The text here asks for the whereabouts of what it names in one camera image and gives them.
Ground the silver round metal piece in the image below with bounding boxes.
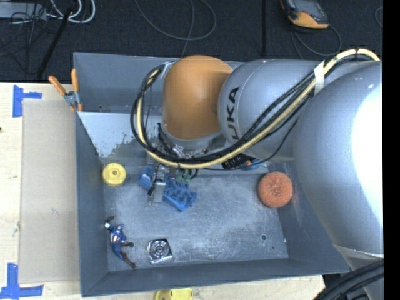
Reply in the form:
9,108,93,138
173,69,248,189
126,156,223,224
146,238,174,265

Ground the pale flat board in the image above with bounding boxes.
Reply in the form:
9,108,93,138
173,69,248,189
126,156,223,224
17,98,83,284

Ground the yellow round disc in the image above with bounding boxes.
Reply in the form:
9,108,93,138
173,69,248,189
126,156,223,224
102,162,128,188

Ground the orange round scrubber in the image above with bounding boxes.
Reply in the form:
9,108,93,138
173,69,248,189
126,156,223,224
257,171,294,209

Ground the black cylinder on white bracket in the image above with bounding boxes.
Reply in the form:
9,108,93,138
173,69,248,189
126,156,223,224
221,154,261,171

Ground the blue toy action figure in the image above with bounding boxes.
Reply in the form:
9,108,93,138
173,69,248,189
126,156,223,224
104,215,137,270

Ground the grey metal bin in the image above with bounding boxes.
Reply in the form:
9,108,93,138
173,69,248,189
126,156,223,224
72,52,351,298

